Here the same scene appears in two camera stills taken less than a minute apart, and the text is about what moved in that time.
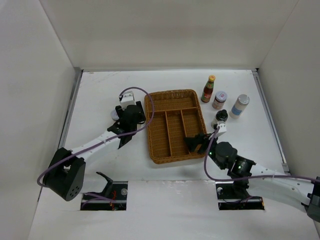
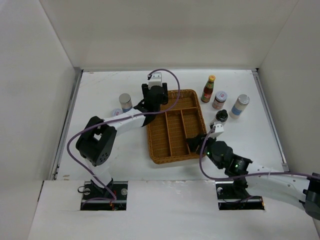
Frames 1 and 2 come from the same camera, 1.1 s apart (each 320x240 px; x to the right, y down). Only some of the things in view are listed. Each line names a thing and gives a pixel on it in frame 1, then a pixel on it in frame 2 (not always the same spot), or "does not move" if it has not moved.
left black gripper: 120,111 → 164,100
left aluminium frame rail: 70,107 does not move
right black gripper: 193,142 does not move
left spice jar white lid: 114,115 does not move
